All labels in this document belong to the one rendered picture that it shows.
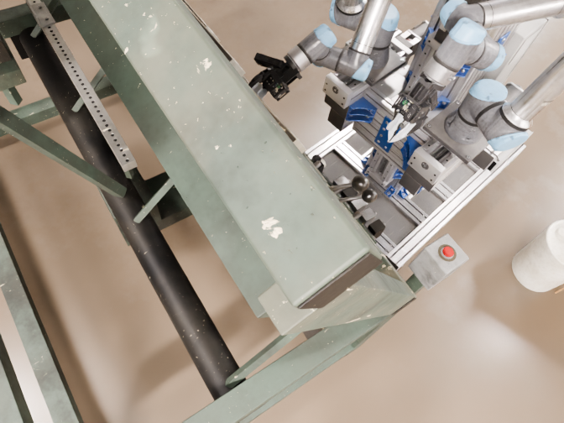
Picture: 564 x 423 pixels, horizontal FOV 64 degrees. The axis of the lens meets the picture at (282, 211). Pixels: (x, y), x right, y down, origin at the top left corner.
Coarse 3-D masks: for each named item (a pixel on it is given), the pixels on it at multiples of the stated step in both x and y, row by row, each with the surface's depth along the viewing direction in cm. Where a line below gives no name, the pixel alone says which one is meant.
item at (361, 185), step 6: (354, 180) 97; (360, 180) 96; (366, 180) 96; (330, 186) 100; (336, 186) 99; (342, 186) 99; (348, 186) 98; (354, 186) 97; (360, 186) 96; (366, 186) 97
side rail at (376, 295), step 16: (272, 288) 57; (352, 288) 57; (368, 288) 67; (384, 288) 84; (400, 288) 121; (272, 304) 57; (288, 304) 56; (336, 304) 60; (352, 304) 71; (368, 304) 85; (384, 304) 106; (400, 304) 142; (272, 320) 56; (288, 320) 56; (304, 320) 55; (320, 320) 64; (336, 320) 75; (352, 320) 92
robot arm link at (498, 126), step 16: (560, 64) 131; (544, 80) 136; (560, 80) 133; (528, 96) 141; (544, 96) 138; (496, 112) 152; (512, 112) 147; (528, 112) 143; (480, 128) 158; (496, 128) 151; (512, 128) 148; (528, 128) 148; (496, 144) 152; (512, 144) 153
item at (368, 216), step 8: (304, 152) 192; (312, 160) 194; (320, 160) 193; (320, 168) 197; (344, 176) 193; (328, 184) 185; (336, 184) 192; (344, 192) 189; (352, 192) 190; (360, 200) 188; (352, 208) 189; (360, 208) 187; (368, 208) 187; (368, 216) 185; (360, 224) 178; (368, 224) 190; (376, 224) 183; (384, 224) 188; (368, 232) 176; (376, 232) 182
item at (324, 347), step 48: (48, 0) 225; (48, 48) 220; (96, 144) 194; (144, 192) 208; (0, 240) 226; (144, 240) 175; (192, 288) 172; (0, 336) 154; (192, 336) 160; (336, 336) 157; (0, 384) 140; (48, 384) 197; (240, 384) 147; (288, 384) 148
